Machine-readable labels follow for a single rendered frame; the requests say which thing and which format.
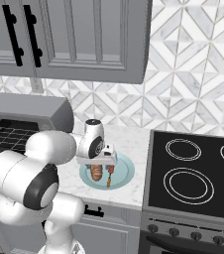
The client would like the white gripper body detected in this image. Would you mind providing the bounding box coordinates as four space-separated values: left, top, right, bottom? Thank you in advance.
75 152 119 167

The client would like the brown baguette bread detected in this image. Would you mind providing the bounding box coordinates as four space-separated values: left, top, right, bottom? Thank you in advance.
90 164 105 183

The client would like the kebab skewer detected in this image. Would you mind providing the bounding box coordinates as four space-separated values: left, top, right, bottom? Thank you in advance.
106 167 114 190

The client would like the grey base cupboard door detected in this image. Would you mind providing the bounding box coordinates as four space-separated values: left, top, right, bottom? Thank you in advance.
71 220 132 254

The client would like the black oven knob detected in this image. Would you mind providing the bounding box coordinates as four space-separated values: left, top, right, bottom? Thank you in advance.
148 223 160 234
168 227 180 238
189 231 202 242
212 234 224 246

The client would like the grey toaster oven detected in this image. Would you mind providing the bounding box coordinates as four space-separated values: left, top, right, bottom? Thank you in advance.
0 92 75 157

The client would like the black toaster oven rack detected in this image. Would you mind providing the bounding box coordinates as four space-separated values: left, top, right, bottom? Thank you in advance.
0 117 41 151

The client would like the light blue plate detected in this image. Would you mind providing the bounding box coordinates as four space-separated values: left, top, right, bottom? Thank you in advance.
78 152 136 191

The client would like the grey drawer front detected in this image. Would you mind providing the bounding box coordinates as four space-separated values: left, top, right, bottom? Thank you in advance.
82 199 142 228

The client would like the black hob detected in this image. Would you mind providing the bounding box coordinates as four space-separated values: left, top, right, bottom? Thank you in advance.
142 129 224 222

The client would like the black drawer handle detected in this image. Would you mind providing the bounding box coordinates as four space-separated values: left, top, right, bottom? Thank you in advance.
83 204 105 218

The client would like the white wall socket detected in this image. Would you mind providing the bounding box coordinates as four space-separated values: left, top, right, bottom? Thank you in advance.
31 76 46 94

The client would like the black oven door handle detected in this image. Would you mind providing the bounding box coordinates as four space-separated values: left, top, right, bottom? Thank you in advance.
146 235 224 254

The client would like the grey wall cupboard door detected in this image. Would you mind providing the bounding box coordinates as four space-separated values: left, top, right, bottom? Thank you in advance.
0 0 37 77
20 0 154 85

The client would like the black cupboard handle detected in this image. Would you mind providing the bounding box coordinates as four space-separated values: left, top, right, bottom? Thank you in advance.
23 4 44 68
1 4 25 67

